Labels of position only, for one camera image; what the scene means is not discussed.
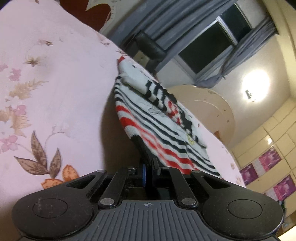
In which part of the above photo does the pink floral bed sheet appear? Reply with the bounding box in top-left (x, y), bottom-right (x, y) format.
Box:
top-left (0, 0), bottom-right (247, 209)

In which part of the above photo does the dark window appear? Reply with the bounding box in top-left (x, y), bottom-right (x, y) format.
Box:
top-left (175, 4), bottom-right (252, 78)

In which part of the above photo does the black leather office chair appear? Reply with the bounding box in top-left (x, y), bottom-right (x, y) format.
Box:
top-left (125, 31), bottom-right (167, 73)

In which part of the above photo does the cream round headboard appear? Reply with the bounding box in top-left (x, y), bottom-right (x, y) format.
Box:
top-left (168, 85), bottom-right (235, 146)

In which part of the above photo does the wall lamp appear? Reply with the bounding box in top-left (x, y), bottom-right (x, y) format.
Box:
top-left (245, 90), bottom-right (254, 102)

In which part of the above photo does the red black white striped sweater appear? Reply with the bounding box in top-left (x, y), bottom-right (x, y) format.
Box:
top-left (114, 57), bottom-right (221, 177)

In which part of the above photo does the cream wardrobe with purple panels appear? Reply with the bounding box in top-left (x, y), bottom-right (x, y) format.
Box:
top-left (232, 98), bottom-right (296, 215)

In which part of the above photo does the grey window curtain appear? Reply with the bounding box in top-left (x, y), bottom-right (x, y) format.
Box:
top-left (108, 0), bottom-right (278, 88)

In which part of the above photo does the red heart-shaped headboard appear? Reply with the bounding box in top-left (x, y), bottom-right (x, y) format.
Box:
top-left (60, 0), bottom-right (111, 32)

